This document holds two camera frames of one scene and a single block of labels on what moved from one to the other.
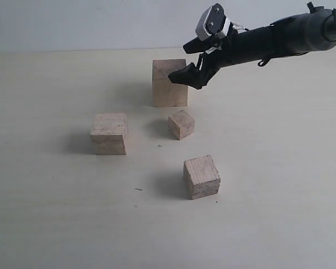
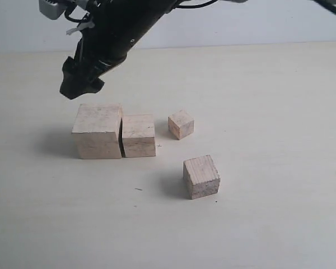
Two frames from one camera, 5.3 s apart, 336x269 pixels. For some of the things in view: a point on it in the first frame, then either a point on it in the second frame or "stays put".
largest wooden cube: [166, 93] -> [96, 130]
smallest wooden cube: [181, 124] stays put
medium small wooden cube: [200, 176] stays put
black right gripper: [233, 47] -> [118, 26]
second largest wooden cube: [109, 133] -> [138, 135]
